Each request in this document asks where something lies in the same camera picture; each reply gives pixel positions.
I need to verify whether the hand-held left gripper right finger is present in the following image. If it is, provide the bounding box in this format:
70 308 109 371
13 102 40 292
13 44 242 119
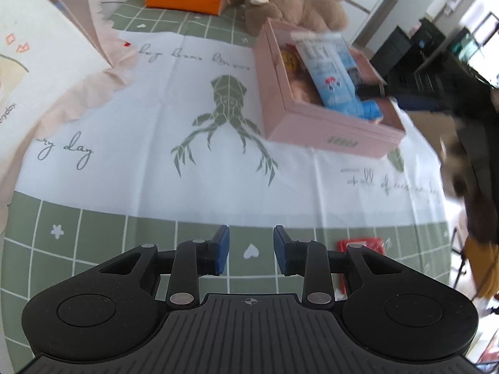
273 225 402 308

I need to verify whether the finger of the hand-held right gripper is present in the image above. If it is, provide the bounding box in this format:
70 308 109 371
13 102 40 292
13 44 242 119
357 83 393 101

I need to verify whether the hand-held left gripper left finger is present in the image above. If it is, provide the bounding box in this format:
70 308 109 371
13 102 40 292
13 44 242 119
97 225 230 308

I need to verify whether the blue white snack packet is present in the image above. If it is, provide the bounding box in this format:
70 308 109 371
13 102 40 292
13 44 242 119
293 34 364 114

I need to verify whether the pink cardboard box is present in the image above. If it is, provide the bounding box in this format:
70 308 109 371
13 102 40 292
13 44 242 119
254 17 407 160

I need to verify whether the small blue packet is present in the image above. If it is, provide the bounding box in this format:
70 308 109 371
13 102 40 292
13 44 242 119
359 99 385 122

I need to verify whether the black furniture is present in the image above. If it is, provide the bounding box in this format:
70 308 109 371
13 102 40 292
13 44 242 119
370 19 470 100

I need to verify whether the yellow red snack packet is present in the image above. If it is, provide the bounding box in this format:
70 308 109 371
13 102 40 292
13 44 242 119
280 45 302 74

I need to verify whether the brown plush toy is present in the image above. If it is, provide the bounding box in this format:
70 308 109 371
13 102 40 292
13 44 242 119
228 0 350 40

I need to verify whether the green checked tablecloth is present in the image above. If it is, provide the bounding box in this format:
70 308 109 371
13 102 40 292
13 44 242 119
0 0 463 372

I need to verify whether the yellow stool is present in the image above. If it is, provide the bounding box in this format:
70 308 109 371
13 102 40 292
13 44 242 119
463 237 499 301

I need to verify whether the pink tissue paper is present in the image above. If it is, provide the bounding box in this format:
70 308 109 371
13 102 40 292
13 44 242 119
37 0 138 135

